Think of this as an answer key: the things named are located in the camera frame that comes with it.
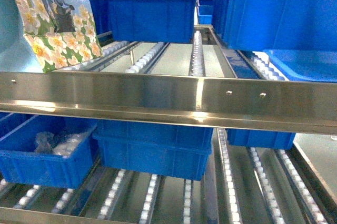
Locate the blue bin with plastic bags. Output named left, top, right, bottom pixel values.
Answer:
left=1, top=115, right=98, bottom=189

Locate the large blue bin right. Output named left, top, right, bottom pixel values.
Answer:
left=212, top=0, right=336, bottom=51

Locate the blue bin upper left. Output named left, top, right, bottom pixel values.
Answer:
left=90, top=0, right=196, bottom=43

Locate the steel rack front rail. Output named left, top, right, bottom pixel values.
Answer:
left=1, top=71, right=336, bottom=135

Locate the flower gift bag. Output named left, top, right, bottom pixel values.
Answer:
left=1, top=0, right=103, bottom=73

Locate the blue bin under rail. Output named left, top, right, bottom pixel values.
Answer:
left=93, top=120, right=213, bottom=180

